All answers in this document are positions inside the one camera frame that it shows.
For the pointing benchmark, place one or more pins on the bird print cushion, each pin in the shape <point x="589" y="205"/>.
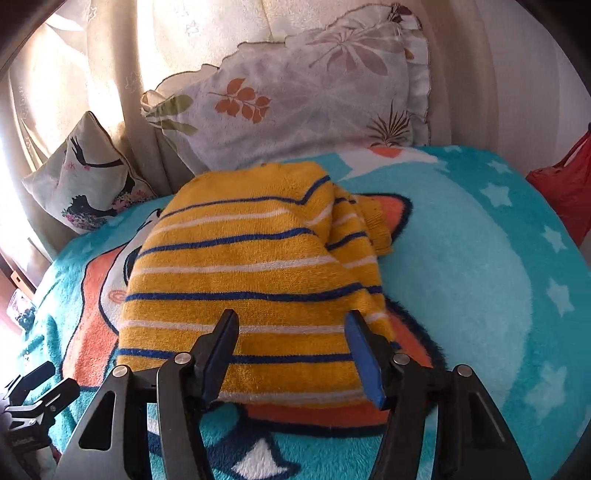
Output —
<point x="87" y="180"/>

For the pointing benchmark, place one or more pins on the yellow striped knit sweater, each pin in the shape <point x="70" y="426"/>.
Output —
<point x="249" y="263"/>

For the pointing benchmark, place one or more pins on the red plastic bag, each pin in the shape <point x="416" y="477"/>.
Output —
<point x="565" y="184"/>

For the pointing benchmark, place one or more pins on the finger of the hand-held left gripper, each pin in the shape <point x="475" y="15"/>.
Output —
<point x="51" y="397"/>
<point x="32" y="378"/>

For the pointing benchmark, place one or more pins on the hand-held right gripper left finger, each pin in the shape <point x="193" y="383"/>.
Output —
<point x="217" y="360"/>

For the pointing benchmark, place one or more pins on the leaf print pillow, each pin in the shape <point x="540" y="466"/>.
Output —
<point x="295" y="97"/>

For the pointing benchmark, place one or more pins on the beige curtain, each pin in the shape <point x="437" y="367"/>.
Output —
<point x="83" y="69"/>

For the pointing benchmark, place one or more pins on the teal printed fleece blanket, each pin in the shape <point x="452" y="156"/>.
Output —
<point x="466" y="286"/>

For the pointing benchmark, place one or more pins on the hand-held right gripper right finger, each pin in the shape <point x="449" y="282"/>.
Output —
<point x="367" y="360"/>

